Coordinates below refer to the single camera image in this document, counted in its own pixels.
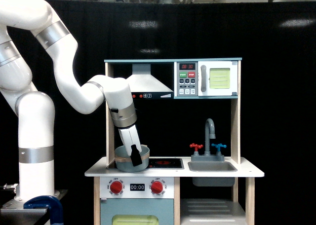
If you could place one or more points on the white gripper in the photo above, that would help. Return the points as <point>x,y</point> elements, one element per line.
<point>130,140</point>

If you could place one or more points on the grey bowl with wooden band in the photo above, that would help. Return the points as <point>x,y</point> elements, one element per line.
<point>124,162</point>

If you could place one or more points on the black induction stovetop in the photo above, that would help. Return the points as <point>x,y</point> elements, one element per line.
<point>159,163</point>

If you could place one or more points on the black timer display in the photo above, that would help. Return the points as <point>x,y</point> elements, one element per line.
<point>137,187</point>

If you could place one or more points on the left red oven knob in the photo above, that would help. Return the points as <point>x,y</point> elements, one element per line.
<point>116,187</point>

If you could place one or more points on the red oven knob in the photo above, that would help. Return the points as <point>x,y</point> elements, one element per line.
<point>156,187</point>
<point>116,187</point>

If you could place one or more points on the right red oven knob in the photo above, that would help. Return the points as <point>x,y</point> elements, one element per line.
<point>156,187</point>

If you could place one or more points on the blue oven door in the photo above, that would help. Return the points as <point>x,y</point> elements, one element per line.
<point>162,209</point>

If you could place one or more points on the grey toy faucet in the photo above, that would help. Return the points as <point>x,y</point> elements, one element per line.
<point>209,134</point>

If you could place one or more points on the grey toy sink basin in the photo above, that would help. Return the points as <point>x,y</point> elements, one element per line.
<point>212,166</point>

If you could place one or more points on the grey range hood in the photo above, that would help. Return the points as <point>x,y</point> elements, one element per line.
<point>145,86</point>

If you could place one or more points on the blue c-clamp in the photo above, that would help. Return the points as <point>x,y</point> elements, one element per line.
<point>49,202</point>

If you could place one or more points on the toy microwave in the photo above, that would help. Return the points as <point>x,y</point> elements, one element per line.
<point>217,78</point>

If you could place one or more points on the wooden toy kitchen frame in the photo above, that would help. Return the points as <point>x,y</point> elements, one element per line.
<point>168,127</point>

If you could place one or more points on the red tap handle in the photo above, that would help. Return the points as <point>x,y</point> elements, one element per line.
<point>196,148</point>

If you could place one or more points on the blue tap handle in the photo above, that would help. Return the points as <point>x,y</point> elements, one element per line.
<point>218,147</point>

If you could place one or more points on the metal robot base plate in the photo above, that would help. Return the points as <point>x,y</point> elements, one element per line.
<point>12,212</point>

